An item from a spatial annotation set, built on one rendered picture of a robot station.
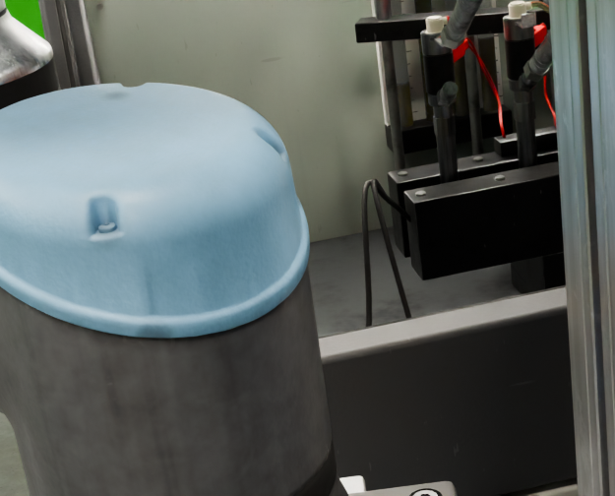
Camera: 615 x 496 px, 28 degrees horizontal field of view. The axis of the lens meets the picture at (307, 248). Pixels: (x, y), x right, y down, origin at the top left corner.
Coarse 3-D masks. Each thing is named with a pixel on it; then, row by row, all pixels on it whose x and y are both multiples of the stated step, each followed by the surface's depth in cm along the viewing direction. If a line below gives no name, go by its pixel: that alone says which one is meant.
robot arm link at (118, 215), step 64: (0, 128) 43; (64, 128) 43; (128, 128) 43; (192, 128) 42; (256, 128) 43; (0, 192) 39; (64, 192) 38; (128, 192) 38; (192, 192) 39; (256, 192) 40; (0, 256) 39; (64, 256) 38; (128, 256) 38; (192, 256) 39; (256, 256) 40; (0, 320) 41; (64, 320) 39; (128, 320) 38; (192, 320) 39; (256, 320) 40; (0, 384) 43; (64, 384) 40; (128, 384) 39; (192, 384) 40; (256, 384) 41; (320, 384) 45; (64, 448) 41; (128, 448) 40; (192, 448) 41; (256, 448) 42; (320, 448) 45
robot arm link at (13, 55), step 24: (0, 0) 50; (0, 24) 50; (0, 48) 49; (24, 48) 50; (48, 48) 52; (0, 72) 48; (24, 72) 49; (48, 72) 51; (0, 96) 48; (24, 96) 49
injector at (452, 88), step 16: (432, 48) 113; (448, 48) 113; (432, 64) 114; (448, 64) 114; (432, 80) 114; (448, 80) 114; (432, 96) 115; (448, 96) 113; (448, 112) 116; (448, 128) 116; (448, 144) 117; (448, 160) 118; (448, 176) 118
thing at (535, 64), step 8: (544, 40) 107; (544, 48) 107; (536, 56) 109; (544, 56) 108; (528, 64) 112; (536, 64) 110; (544, 64) 110; (528, 72) 112; (536, 72) 111; (544, 72) 112; (536, 80) 113
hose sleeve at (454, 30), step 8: (464, 0) 100; (472, 0) 100; (480, 0) 100; (456, 8) 103; (464, 8) 101; (472, 8) 101; (456, 16) 104; (464, 16) 103; (472, 16) 103; (448, 24) 106; (456, 24) 104; (464, 24) 104; (448, 32) 107; (456, 32) 106; (464, 32) 106
